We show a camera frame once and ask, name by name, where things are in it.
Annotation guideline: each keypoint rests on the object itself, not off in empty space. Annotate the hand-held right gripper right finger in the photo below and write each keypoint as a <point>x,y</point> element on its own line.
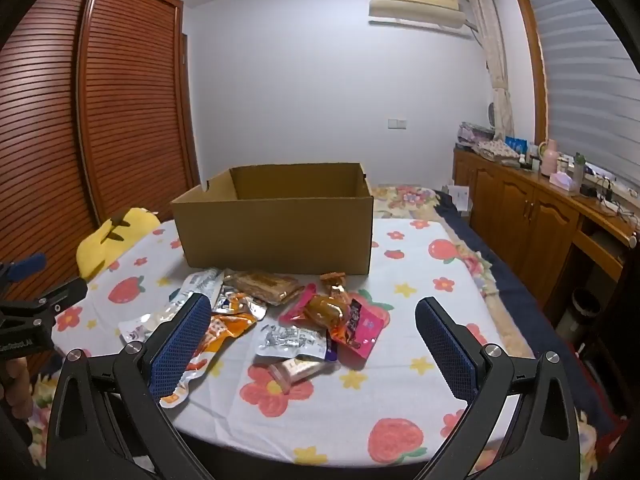
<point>445,350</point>

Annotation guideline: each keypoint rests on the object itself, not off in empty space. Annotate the orange chicken feet packet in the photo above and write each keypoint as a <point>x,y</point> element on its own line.
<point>232,327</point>

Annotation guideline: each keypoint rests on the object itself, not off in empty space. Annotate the yellow plush toy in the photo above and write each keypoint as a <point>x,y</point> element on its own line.
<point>110,240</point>

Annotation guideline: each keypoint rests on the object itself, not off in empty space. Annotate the floral blanket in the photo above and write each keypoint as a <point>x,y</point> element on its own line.
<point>400,197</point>

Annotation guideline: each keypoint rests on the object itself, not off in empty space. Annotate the blue box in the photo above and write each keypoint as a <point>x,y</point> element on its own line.
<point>516,144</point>

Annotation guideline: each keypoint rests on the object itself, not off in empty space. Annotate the beige curtain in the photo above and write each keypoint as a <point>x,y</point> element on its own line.
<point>495,60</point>

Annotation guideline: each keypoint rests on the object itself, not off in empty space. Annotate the cream air conditioner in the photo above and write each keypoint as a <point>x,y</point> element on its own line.
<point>415,2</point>

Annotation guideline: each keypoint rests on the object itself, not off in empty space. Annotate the grey window blind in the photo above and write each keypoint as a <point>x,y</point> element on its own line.
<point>585,75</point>

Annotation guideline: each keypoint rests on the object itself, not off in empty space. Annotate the white power strip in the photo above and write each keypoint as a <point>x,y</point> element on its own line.
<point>605,206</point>

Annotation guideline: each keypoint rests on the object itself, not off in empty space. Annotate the caramel twisted candy wrapper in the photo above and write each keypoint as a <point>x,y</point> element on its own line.
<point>332,280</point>

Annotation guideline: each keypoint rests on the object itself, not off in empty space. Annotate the pink tissue box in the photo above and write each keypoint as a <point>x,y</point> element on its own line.
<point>562,182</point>

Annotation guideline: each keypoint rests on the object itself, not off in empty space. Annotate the purple snack packet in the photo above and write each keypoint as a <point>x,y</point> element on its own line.
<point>331,352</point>

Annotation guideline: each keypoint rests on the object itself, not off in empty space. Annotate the clear blue-top snack packet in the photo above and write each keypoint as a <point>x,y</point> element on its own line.
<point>287,337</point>

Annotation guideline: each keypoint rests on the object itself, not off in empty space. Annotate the pink snack packet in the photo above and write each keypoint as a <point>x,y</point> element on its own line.
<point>372,330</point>

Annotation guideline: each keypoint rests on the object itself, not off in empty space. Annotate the golden bread packet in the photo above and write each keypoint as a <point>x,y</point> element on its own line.
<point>322,310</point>

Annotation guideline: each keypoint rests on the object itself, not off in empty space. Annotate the grey drinking bottle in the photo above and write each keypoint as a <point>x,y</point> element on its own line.
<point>578,175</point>

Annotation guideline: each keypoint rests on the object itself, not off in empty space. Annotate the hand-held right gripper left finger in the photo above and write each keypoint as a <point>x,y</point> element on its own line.
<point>180,345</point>

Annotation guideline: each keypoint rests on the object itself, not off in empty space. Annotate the white paper bag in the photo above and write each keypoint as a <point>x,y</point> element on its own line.
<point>459,199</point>

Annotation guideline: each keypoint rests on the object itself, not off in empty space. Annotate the silver packet with orange round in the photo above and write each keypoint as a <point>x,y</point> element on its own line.
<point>240,302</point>

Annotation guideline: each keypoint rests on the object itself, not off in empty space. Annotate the pale pink wrapped snack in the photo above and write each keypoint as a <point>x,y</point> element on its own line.
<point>300,370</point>

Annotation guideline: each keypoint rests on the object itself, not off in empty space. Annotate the wooden slatted wardrobe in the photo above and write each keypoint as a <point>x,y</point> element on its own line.
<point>120,110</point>

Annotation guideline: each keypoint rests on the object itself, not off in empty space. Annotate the white chicken feet packet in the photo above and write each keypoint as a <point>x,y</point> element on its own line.
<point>202,282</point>

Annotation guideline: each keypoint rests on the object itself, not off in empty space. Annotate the wooden sideboard cabinet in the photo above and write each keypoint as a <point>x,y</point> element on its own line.
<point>520,220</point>

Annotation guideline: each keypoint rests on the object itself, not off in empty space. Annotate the white wall switch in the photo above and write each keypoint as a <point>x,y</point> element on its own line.
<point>396,123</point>

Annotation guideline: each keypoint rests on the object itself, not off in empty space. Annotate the pink thermos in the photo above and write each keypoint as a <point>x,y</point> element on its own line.
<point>549,160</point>

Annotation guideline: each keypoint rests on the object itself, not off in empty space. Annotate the purple cloth pile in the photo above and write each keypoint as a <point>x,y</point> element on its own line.
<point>475,134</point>

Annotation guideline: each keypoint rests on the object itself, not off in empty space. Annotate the grey trash bin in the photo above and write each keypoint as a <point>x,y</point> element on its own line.
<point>577,315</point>

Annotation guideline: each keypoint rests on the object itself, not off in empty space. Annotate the folded patterned cloth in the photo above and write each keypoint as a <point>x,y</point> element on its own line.
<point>492,152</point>

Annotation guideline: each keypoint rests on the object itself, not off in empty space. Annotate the strawberry print cloth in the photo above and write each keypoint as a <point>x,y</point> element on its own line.
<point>410,270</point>

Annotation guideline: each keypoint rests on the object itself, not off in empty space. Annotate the clear sesame cake packet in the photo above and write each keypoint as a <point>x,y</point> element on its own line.
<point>265,285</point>

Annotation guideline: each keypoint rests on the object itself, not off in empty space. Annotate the brown cardboard box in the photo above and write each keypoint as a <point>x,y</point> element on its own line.
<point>275,230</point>

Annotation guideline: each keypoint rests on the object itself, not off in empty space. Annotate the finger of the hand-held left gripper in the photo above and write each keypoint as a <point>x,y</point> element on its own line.
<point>29,263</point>
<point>60,300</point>

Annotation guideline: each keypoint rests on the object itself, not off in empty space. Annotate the red snack packet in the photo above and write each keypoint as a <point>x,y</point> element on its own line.
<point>345,332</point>

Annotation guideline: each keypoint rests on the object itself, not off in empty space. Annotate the person's left hand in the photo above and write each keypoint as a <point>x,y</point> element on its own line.
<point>12,382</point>

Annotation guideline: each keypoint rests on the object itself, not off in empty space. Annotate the small white fan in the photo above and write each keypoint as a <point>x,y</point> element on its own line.
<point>493,115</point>

